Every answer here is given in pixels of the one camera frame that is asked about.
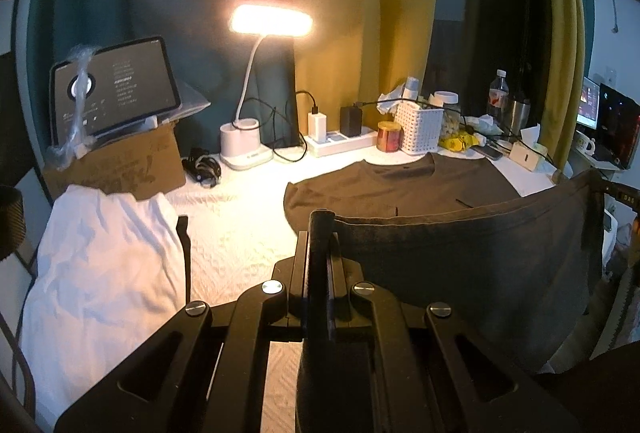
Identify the white charger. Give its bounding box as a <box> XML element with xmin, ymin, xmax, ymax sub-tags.
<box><xmin>307</xmin><ymin>112</ymin><xmax>327</xmax><ymax>140</ymax></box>

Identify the black strap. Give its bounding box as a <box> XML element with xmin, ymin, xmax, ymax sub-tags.
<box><xmin>176</xmin><ymin>215</ymin><xmax>192</xmax><ymax>306</ymax></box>

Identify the yellow snack bag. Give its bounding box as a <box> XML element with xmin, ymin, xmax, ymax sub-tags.
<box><xmin>439</xmin><ymin>133</ymin><xmax>488</xmax><ymax>152</ymax></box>

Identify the dark smartphone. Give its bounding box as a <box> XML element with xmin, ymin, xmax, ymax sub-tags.
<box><xmin>470</xmin><ymin>144</ymin><xmax>503</xmax><ymax>161</ymax></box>

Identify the wide yellow curtain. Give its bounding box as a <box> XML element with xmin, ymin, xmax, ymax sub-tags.
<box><xmin>292</xmin><ymin>0</ymin><xmax>443</xmax><ymax>134</ymax></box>

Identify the tablet computer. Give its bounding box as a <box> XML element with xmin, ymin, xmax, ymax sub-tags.
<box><xmin>49</xmin><ymin>36</ymin><xmax>182</xmax><ymax>141</ymax></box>

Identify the red tin can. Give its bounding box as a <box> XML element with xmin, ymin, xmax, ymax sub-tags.
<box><xmin>376</xmin><ymin>121</ymin><xmax>404</xmax><ymax>154</ymax></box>

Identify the black charger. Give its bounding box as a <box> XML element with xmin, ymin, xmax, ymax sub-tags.
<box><xmin>340</xmin><ymin>105</ymin><xmax>363</xmax><ymax>138</ymax></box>

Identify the dark woven chair back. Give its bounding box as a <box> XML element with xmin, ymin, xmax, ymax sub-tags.
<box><xmin>0</xmin><ymin>185</ymin><xmax>25</xmax><ymax>260</ymax></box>

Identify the steel tumbler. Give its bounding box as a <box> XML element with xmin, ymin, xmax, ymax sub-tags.
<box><xmin>505</xmin><ymin>98</ymin><xmax>531</xmax><ymax>138</ymax></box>

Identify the narrow yellow curtain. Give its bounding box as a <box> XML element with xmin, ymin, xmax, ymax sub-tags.
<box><xmin>532</xmin><ymin>0</ymin><xmax>586</xmax><ymax>164</ymax></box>

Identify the clear plastic wrap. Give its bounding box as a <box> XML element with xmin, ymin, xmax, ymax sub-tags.
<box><xmin>47</xmin><ymin>44</ymin><xmax>98</xmax><ymax>171</ymax></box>

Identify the clear plastic water bottle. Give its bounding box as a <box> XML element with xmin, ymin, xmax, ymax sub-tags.
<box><xmin>487</xmin><ymin>69</ymin><xmax>510</xmax><ymax>118</ymax></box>

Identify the dark computer monitor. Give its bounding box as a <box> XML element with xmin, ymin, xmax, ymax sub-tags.
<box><xmin>595</xmin><ymin>83</ymin><xmax>640</xmax><ymax>171</ymax></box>

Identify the glass jar with white lid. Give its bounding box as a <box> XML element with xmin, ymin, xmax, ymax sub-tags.
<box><xmin>432</xmin><ymin>91</ymin><xmax>460</xmax><ymax>144</ymax></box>

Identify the brown printed t-shirt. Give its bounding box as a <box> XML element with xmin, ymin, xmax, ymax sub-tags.
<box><xmin>283</xmin><ymin>152</ymin><xmax>608</xmax><ymax>433</ymax></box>

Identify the white charger's black cable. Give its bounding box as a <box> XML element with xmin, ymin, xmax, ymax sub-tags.
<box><xmin>245</xmin><ymin>90</ymin><xmax>318</xmax><ymax>162</ymax></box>

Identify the crumpled white tissue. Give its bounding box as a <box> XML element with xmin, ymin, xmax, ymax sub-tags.
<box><xmin>377</xmin><ymin>85</ymin><xmax>407</xmax><ymax>116</ymax></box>

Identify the lit computer monitor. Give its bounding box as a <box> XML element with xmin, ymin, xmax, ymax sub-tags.
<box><xmin>575</xmin><ymin>77</ymin><xmax>601</xmax><ymax>131</ymax></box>

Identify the white power strip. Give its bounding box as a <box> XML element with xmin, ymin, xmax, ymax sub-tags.
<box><xmin>305</xmin><ymin>127</ymin><xmax>378</xmax><ymax>158</ymax></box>

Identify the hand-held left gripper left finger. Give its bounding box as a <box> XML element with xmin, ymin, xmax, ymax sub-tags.
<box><xmin>54</xmin><ymin>230</ymin><xmax>311</xmax><ymax>433</ymax></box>

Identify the white desk lamp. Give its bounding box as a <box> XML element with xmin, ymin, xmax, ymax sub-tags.
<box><xmin>220</xmin><ymin>4</ymin><xmax>315</xmax><ymax>171</ymax></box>

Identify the white textured tablecloth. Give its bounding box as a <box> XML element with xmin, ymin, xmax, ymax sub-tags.
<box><xmin>20</xmin><ymin>148</ymin><xmax>571</xmax><ymax>433</ymax></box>

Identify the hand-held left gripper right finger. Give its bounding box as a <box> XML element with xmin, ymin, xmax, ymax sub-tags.
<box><xmin>327</xmin><ymin>233</ymin><xmax>581</xmax><ymax>433</ymax></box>

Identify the white garment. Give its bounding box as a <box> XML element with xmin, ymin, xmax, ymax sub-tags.
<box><xmin>20</xmin><ymin>185</ymin><xmax>188</xmax><ymax>419</ymax></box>

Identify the clear plastic sleeve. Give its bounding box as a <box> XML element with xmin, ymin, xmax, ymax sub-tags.
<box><xmin>165</xmin><ymin>80</ymin><xmax>212</xmax><ymax>124</ymax></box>

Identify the white rectangular box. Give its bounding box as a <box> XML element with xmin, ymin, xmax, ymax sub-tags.
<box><xmin>509</xmin><ymin>143</ymin><xmax>538</xmax><ymax>171</ymax></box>

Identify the white perforated basket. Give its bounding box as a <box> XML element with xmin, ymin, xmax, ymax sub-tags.
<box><xmin>393</xmin><ymin>102</ymin><xmax>445</xmax><ymax>156</ymax></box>

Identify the cardboard box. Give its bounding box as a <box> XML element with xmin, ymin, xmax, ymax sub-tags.
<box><xmin>42</xmin><ymin>120</ymin><xmax>187</xmax><ymax>204</ymax></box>

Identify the wet wipes packet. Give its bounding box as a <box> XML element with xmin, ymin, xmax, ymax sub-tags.
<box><xmin>462</xmin><ymin>114</ymin><xmax>506</xmax><ymax>136</ymax></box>

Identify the yellow-green tissue box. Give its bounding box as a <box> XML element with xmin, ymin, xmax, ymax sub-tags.
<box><xmin>520</xmin><ymin>124</ymin><xmax>551</xmax><ymax>171</ymax></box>

